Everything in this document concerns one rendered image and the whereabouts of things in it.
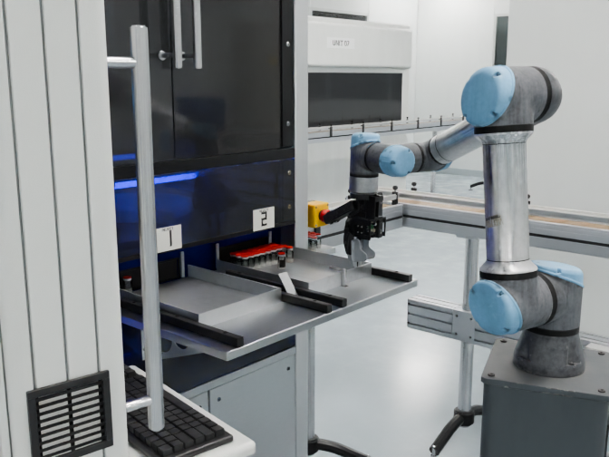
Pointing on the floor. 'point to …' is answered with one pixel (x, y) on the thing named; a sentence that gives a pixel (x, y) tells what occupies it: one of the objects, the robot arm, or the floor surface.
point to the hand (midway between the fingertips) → (354, 265)
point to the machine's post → (299, 231)
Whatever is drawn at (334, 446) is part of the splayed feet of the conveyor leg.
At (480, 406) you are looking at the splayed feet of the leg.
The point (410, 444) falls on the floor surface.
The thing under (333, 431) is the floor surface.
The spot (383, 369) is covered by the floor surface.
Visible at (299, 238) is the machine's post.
